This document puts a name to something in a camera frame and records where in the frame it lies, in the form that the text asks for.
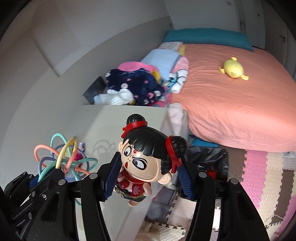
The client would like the pink beige foam floor mat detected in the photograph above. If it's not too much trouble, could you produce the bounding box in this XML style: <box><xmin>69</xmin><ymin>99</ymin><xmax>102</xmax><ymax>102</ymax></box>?
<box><xmin>145</xmin><ymin>147</ymin><xmax>295</xmax><ymax>240</ymax></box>

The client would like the colourful ring rattle ball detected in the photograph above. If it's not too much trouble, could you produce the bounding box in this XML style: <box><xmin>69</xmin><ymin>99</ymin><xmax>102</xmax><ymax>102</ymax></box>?
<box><xmin>34</xmin><ymin>133</ymin><xmax>98</xmax><ymax>182</ymax></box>

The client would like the navy patterned blanket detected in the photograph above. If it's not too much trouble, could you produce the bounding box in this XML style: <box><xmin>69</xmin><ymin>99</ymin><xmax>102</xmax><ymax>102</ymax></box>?
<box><xmin>106</xmin><ymin>68</ymin><xmax>165</xmax><ymax>105</ymax></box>

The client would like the black haired doll figure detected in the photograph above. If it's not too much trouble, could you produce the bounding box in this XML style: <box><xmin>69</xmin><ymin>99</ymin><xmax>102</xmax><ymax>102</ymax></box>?
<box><xmin>114</xmin><ymin>113</ymin><xmax>188</xmax><ymax>207</ymax></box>

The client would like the teal pillow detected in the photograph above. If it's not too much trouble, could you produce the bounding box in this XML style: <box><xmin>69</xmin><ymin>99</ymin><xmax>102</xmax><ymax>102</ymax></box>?
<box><xmin>163</xmin><ymin>28</ymin><xmax>253</xmax><ymax>51</ymax></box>

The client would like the black trash bag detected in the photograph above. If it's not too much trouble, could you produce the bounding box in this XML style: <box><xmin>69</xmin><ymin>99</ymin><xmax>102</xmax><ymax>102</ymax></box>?
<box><xmin>187</xmin><ymin>147</ymin><xmax>229</xmax><ymax>181</ymax></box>

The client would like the light blue folded blanket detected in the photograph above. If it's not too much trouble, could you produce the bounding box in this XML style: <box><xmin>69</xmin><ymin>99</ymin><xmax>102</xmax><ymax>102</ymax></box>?
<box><xmin>141</xmin><ymin>49</ymin><xmax>181</xmax><ymax>81</ymax></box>

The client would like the black box by wall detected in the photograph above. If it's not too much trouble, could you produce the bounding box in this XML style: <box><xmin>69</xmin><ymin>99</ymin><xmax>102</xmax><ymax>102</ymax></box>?
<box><xmin>83</xmin><ymin>76</ymin><xmax>107</xmax><ymax>104</ymax></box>

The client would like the yellow duck plush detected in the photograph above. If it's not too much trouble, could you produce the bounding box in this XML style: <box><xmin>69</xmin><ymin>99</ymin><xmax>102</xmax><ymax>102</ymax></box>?
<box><xmin>218</xmin><ymin>57</ymin><xmax>249</xmax><ymax>80</ymax></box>

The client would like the pink white cloth bundle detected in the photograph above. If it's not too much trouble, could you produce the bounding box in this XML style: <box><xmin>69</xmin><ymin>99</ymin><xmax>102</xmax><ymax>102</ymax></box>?
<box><xmin>167</xmin><ymin>57</ymin><xmax>189</xmax><ymax>93</ymax></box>

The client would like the pink bed mattress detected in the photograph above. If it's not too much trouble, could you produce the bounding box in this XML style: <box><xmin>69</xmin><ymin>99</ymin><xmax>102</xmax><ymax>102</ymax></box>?
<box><xmin>171</xmin><ymin>44</ymin><xmax>295</xmax><ymax>152</ymax></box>

